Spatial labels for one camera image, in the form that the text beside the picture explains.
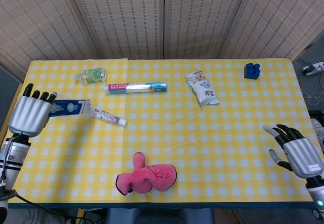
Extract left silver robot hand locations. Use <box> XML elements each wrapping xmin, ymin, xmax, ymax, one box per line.
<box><xmin>9</xmin><ymin>83</ymin><xmax>58</xmax><ymax>137</ymax></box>

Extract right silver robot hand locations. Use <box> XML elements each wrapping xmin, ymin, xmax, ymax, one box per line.
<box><xmin>262</xmin><ymin>124</ymin><xmax>324</xmax><ymax>179</ymax></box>

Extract blue toothpaste box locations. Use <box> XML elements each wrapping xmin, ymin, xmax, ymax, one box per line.
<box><xmin>48</xmin><ymin>99</ymin><xmax>92</xmax><ymax>118</ymax></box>

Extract white printed toothpaste tube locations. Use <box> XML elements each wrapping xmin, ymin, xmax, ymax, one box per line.
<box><xmin>90</xmin><ymin>107</ymin><xmax>129</xmax><ymax>127</ymax></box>

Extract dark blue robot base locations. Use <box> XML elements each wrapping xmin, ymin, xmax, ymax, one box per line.
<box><xmin>105</xmin><ymin>207</ymin><xmax>215</xmax><ymax>224</ymax></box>

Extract plastic food wrap box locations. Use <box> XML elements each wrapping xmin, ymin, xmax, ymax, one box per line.
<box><xmin>104</xmin><ymin>81</ymin><xmax>169</xmax><ymax>95</ymax></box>

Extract clear plastic bottle green label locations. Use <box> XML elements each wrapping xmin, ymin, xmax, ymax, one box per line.
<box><xmin>72</xmin><ymin>67</ymin><xmax>108</xmax><ymax>84</ymax></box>

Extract white power strip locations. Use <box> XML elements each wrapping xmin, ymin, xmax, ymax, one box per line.
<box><xmin>300</xmin><ymin>61</ymin><xmax>324</xmax><ymax>77</ymax></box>

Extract blue building block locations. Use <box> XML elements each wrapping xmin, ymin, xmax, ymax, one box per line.
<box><xmin>244</xmin><ymin>62</ymin><xmax>261</xmax><ymax>80</ymax></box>

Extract yellow checked tablecloth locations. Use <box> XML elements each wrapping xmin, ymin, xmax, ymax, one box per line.
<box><xmin>7</xmin><ymin>58</ymin><xmax>322</xmax><ymax>205</ymax></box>

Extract white snack packet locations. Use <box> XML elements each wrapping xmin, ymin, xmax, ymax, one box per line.
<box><xmin>185</xmin><ymin>71</ymin><xmax>220</xmax><ymax>106</ymax></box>

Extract pink plush toy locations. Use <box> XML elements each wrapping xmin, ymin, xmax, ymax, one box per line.
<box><xmin>115</xmin><ymin>152</ymin><xmax>177</xmax><ymax>196</ymax></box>

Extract bamboo folding screen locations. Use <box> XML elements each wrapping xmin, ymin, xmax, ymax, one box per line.
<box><xmin>0</xmin><ymin>0</ymin><xmax>324</xmax><ymax>74</ymax></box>

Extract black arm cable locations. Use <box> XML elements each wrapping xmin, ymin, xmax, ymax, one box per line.
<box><xmin>0</xmin><ymin>135</ymin><xmax>21</xmax><ymax>192</ymax></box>

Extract white cable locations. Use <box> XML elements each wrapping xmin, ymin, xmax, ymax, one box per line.
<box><xmin>302</xmin><ymin>76</ymin><xmax>324</xmax><ymax>106</ymax></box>

